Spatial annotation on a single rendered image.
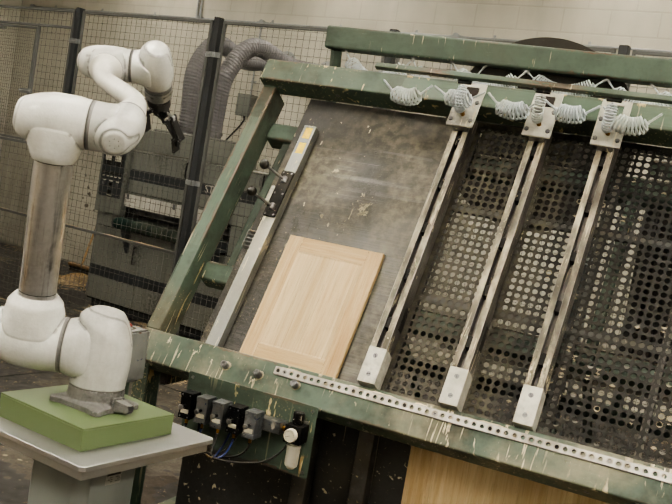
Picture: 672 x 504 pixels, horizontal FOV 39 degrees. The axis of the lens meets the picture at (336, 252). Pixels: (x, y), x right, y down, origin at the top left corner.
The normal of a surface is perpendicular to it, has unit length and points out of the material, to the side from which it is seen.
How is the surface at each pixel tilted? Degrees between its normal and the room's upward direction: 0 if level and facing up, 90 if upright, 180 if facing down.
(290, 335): 60
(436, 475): 90
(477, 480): 90
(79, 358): 91
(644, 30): 90
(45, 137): 105
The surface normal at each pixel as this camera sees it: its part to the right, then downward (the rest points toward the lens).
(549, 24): -0.55, -0.02
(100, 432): 0.82, 0.18
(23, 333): 0.02, 0.20
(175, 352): -0.28, -0.49
